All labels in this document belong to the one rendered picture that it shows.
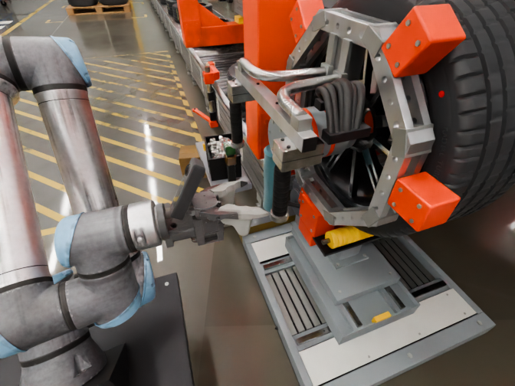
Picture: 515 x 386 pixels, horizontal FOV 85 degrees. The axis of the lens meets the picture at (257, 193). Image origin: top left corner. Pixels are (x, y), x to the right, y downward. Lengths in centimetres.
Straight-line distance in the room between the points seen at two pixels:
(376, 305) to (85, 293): 104
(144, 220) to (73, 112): 39
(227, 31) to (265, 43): 200
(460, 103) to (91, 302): 74
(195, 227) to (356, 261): 87
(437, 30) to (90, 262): 68
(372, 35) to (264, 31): 49
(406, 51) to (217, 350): 118
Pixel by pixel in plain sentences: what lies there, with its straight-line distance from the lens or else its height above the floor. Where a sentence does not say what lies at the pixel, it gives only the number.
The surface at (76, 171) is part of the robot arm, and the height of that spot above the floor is 82.
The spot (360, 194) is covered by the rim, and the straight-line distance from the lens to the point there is 98.
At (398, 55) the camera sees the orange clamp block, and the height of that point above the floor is 109.
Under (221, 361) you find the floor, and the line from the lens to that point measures 130.
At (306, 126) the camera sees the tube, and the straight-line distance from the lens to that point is 53.
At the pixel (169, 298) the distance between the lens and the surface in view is 110.
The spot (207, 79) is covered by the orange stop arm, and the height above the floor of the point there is 47.
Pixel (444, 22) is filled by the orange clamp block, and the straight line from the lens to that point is 60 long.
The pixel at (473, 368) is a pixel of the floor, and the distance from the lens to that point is 154.
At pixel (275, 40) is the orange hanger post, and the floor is 100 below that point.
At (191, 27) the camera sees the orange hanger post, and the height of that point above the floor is 68.
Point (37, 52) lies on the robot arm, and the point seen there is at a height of 105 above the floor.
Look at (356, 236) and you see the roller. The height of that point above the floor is 53.
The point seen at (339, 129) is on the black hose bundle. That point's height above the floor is 98.
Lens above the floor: 123
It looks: 41 degrees down
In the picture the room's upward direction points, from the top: straight up
